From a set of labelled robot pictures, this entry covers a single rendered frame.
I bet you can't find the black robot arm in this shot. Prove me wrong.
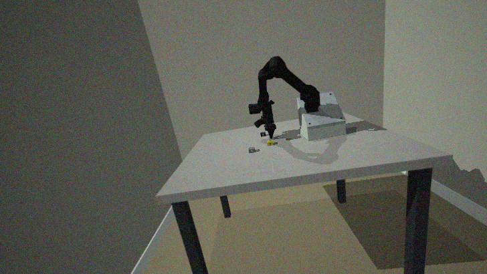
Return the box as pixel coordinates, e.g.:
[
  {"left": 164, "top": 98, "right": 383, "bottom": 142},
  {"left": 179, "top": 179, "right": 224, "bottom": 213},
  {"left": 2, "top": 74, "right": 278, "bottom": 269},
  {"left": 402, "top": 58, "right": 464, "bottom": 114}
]
[{"left": 248, "top": 56, "right": 320, "bottom": 114}]

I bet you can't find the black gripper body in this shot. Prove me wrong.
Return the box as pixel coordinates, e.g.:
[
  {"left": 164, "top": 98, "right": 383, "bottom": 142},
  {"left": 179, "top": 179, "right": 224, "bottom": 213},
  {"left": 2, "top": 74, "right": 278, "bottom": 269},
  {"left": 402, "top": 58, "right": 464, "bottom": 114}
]
[{"left": 263, "top": 112, "right": 276, "bottom": 131}]

